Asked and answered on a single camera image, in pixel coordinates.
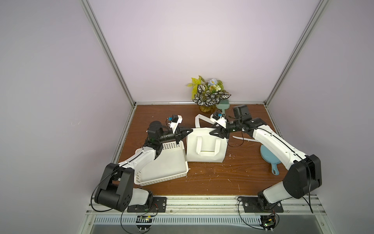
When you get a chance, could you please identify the green small scoop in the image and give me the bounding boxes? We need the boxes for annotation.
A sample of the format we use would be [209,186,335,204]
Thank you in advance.
[216,99,230,116]

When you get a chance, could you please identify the right connector board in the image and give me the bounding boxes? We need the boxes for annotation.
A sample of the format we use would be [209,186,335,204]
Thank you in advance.
[260,214,277,232]

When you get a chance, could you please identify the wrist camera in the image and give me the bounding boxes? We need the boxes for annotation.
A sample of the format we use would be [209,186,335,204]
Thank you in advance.
[166,115,183,134]
[210,112,227,129]

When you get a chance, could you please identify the left connector board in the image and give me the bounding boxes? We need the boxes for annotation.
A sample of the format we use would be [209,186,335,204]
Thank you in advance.
[135,215,154,234]

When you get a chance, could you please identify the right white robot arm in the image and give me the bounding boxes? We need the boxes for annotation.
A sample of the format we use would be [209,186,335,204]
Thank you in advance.
[210,105,322,210]

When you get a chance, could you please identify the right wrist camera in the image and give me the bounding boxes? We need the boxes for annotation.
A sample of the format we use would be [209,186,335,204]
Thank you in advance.
[210,112,227,129]

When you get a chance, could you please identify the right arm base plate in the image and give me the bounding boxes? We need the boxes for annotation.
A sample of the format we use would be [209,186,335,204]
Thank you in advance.
[238,197,284,213]

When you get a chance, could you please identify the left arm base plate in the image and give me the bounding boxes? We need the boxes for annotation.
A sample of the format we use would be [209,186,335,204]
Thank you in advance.
[127,197,167,213]

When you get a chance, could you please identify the connector board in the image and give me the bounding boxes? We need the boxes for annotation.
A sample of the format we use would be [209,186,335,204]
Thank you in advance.
[135,215,154,234]
[260,214,277,232]

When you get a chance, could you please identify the artificial potted plant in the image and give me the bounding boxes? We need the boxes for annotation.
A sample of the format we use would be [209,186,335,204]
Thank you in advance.
[187,76,231,113]

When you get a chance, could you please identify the white strip on table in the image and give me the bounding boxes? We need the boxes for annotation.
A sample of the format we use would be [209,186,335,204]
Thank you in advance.
[232,136,259,142]

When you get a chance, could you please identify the aluminium front rail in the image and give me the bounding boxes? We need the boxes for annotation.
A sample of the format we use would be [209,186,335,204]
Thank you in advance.
[85,194,327,216]

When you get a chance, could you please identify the white perforated plastic tray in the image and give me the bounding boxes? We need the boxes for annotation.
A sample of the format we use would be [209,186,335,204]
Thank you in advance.
[134,141,189,186]

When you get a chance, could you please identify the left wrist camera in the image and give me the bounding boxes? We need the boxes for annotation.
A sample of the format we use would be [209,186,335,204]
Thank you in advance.
[166,115,183,134]

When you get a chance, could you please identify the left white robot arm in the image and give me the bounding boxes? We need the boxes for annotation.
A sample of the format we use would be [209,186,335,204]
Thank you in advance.
[90,121,193,212]

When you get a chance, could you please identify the white insulated delivery bag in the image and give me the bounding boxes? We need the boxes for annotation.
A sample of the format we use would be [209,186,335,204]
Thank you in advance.
[186,114,228,163]

